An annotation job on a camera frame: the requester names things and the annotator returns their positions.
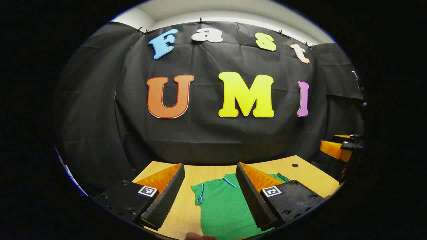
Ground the green T-shirt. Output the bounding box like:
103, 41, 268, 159
191, 173, 291, 240

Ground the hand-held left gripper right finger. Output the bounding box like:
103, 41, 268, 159
235, 162, 325, 230

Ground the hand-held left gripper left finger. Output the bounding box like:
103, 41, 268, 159
89, 163, 186, 231

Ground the thin dark stand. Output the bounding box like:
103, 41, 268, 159
352, 70, 368, 107

